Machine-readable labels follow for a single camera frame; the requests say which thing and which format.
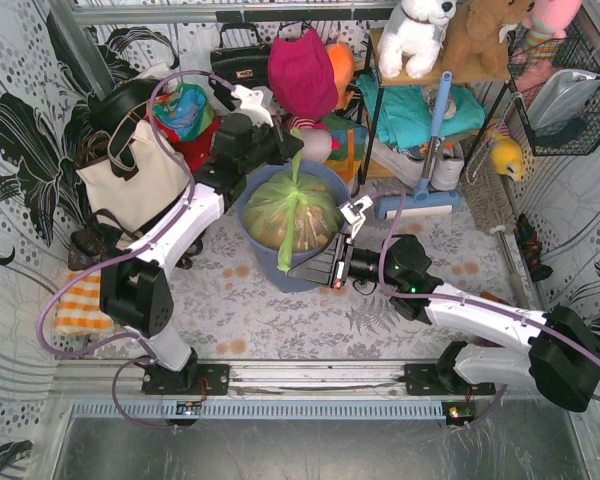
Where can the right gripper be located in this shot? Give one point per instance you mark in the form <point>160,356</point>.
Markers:
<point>340,265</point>

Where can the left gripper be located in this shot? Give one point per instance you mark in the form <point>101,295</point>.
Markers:
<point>278,141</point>

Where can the green trash bag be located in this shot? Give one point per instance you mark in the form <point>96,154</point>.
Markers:
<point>292,212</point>

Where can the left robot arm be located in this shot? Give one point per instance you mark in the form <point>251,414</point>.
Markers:
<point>135,290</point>

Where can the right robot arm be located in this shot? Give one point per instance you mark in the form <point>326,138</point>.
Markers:
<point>554,353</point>

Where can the magenta hanging bag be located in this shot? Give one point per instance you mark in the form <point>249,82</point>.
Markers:
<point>301,76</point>

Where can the cream tote bag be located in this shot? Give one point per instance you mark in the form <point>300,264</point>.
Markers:
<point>158,177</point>

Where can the black handbag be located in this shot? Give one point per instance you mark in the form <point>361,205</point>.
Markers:
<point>246,65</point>

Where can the red cloth in basket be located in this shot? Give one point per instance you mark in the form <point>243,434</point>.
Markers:
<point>197,151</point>

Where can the orange plush toy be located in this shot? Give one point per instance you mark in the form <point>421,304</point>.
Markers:
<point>342,61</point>

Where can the colourful printed cloth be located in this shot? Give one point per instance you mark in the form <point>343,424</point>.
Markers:
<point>183,114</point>

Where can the teal folded cloth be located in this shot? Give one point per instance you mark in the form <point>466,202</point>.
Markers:
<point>404,120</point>

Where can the blue broom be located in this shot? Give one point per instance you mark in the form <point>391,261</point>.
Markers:
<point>422,202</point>

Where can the white sneaker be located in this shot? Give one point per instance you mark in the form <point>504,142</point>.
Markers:
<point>447,167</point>

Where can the white dog plush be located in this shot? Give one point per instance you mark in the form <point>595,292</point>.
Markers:
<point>413,36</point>

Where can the grey mop head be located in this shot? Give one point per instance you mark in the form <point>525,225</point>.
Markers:
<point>486,198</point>

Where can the black round hat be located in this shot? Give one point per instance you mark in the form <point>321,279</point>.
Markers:
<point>105,114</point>

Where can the brown teddy bear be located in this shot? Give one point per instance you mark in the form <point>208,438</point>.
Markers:
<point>478,29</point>

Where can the yellow duck plush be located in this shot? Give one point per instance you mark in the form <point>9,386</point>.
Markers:
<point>505,153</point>

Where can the orange checked cloth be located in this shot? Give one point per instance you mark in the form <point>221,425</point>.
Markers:
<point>78,311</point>

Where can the silver foil pouch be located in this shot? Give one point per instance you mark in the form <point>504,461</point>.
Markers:
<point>562,97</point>

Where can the pink plush toy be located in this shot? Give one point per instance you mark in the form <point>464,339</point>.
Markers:
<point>548,20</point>

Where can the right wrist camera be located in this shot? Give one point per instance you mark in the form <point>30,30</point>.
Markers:
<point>353,212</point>

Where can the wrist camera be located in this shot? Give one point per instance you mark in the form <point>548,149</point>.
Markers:
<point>353,212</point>
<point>251,102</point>

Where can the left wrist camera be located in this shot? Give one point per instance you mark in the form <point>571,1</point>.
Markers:
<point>251,102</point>

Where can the dark brown strap bag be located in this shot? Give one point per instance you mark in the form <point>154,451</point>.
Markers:
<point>101,234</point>

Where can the black wire basket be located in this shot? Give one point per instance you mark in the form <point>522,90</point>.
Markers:
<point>531,68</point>

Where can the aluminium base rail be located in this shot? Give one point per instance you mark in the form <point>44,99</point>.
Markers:
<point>266,389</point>

